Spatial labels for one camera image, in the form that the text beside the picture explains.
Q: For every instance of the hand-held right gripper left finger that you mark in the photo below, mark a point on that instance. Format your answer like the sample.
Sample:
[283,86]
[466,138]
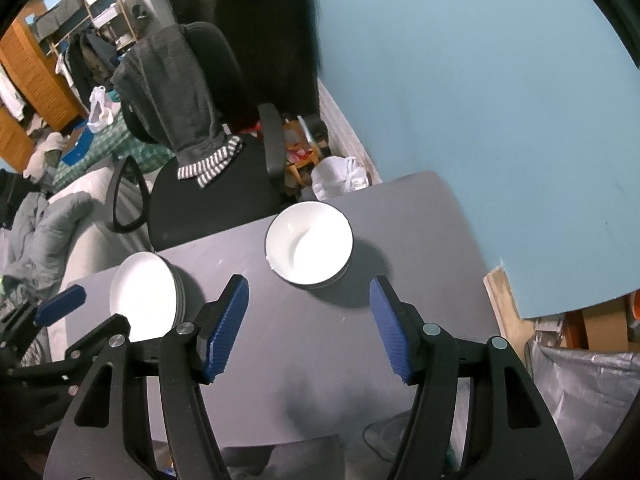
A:
[227,330]

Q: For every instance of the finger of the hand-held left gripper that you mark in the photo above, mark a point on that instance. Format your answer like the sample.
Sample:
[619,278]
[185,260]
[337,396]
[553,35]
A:
[85,347]
[60,305]

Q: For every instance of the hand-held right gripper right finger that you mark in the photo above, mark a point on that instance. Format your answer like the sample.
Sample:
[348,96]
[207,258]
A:
[392,330]

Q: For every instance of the light grey sofa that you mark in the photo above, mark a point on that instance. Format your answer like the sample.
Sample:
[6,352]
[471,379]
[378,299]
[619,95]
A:
[95,240]

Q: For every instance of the grey rumpled blanket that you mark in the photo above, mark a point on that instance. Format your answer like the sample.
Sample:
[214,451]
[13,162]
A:
[40,230]

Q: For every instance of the brown cardboard sheet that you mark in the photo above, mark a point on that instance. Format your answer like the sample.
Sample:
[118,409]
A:
[505,300]

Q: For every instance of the black office chair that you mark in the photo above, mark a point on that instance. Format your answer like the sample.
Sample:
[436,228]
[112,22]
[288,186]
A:
[220,200]

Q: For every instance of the white cloth pile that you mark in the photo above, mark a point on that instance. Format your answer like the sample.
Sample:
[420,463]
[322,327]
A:
[44,152]

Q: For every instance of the blue box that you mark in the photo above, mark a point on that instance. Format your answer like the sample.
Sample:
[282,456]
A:
[79,149]

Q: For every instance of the green checkered cloth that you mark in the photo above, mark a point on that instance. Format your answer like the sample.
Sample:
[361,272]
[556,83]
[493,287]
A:
[105,152]

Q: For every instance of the white plastic bag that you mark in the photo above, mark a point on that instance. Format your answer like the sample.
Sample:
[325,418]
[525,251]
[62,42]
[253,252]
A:
[101,112]
[340,177]

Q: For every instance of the brown cardboard boxes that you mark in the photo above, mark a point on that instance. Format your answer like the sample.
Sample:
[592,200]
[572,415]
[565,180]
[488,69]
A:
[595,322]

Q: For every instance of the silver woven bag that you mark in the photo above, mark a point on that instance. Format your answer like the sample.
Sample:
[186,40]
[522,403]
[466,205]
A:
[585,395]

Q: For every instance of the wooden wardrobe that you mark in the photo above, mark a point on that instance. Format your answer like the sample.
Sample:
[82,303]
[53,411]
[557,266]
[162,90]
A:
[35,75]

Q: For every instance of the dark grey striped-cuff sweater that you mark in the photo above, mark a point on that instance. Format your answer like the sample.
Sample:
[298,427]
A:
[165,95]

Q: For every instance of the dark hanging clothes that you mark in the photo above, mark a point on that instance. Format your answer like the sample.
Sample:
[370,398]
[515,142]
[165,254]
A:
[87,60]

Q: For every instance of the black hanging coat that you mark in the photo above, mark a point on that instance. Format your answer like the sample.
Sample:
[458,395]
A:
[270,35]

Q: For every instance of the wooden shelf rack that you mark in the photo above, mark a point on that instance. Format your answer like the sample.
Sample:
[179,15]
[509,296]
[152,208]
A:
[107,5]

